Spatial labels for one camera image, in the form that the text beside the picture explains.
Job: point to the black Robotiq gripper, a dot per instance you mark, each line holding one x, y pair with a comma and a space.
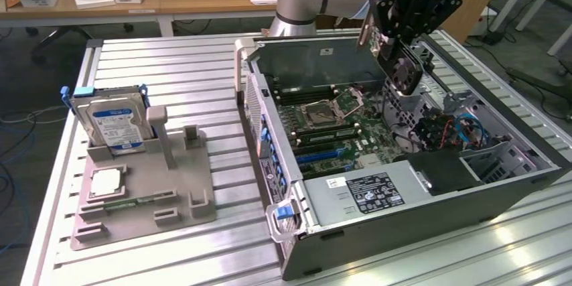
424, 4

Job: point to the low-profile Nvidia graphics card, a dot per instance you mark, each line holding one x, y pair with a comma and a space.
401, 71

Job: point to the long expansion slot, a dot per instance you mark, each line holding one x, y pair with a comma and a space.
317, 156
312, 148

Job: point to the metal socket cover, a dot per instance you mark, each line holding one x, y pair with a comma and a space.
356, 90

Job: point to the perforated metal drive cage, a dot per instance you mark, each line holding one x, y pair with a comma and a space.
408, 108

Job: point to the black fan housing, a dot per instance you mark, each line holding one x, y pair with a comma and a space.
428, 132

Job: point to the green Dell motherboard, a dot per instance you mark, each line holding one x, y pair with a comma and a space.
344, 122

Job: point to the CPU socket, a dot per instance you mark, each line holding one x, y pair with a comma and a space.
317, 115

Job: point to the RAM stick with white label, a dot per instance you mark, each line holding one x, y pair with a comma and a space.
330, 134

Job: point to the silver chipset heatsink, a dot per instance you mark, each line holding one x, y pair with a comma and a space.
370, 161

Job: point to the grey metal disk bay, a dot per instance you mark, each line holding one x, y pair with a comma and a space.
513, 155

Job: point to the black plastic cover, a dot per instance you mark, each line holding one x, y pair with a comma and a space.
442, 172

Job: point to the grey power supply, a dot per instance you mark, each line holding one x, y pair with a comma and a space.
338, 205

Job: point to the open black PC case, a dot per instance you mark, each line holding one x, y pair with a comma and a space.
446, 232

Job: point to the blue case release latch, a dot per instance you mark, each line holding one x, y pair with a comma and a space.
282, 214

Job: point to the grey plastic parts rack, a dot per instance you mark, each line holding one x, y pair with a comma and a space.
186, 179

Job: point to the hard disk with blue caddy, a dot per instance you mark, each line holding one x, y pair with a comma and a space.
110, 122

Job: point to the green RAM stick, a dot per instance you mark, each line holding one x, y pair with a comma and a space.
129, 202

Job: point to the silver CPU chip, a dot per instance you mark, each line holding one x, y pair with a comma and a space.
105, 183

